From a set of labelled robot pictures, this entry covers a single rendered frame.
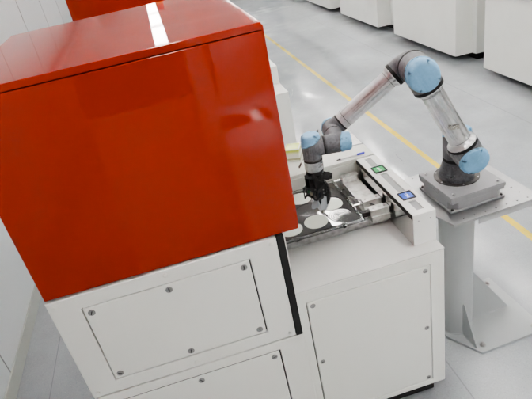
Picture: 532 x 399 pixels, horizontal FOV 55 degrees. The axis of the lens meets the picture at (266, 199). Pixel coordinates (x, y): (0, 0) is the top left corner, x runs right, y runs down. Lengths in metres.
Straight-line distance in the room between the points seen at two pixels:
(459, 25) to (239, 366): 5.50
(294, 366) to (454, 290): 1.08
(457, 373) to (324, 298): 0.96
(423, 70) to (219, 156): 0.87
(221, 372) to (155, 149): 0.81
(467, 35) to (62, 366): 5.53
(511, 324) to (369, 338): 0.98
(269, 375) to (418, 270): 0.69
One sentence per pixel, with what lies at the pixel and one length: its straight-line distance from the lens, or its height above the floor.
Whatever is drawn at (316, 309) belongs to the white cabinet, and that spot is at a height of 0.72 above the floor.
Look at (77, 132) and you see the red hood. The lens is 1.30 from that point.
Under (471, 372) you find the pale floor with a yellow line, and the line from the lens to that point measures 2.70.
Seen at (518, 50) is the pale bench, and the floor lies 0.38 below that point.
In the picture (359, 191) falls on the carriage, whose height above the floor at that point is 0.88.
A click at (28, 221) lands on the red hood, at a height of 1.48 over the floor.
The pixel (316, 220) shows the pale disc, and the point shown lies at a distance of 2.11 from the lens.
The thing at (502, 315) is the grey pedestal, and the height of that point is 0.01.
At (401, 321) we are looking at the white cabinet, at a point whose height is 0.51.
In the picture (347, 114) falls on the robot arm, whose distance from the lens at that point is 2.06.
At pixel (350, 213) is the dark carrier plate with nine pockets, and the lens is 2.13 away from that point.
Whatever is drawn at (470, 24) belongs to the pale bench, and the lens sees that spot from 6.73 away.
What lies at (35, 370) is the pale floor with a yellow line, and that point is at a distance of 3.37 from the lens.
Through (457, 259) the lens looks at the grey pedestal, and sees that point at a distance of 2.52.
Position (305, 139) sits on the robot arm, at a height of 1.27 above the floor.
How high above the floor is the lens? 2.05
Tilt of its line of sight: 30 degrees down
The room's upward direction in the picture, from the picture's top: 12 degrees counter-clockwise
